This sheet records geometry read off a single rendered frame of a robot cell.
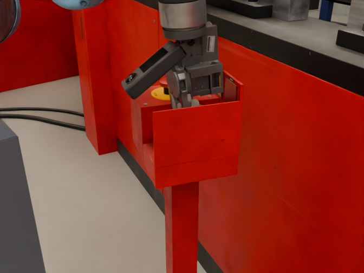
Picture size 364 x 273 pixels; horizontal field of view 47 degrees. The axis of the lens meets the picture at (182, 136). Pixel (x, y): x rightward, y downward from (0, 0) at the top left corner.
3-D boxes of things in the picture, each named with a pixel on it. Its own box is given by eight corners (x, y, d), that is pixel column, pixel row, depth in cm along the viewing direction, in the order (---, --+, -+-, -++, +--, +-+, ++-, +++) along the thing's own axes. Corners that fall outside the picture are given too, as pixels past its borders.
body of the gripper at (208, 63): (224, 96, 71) (221, 26, 65) (176, 106, 69) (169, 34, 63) (208, 82, 78) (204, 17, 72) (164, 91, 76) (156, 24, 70)
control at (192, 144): (132, 140, 91) (127, 59, 83) (201, 129, 95) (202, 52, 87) (155, 189, 74) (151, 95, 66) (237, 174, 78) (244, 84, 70)
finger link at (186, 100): (193, 128, 71) (190, 80, 67) (185, 130, 71) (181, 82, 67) (185, 117, 75) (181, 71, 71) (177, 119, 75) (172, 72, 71)
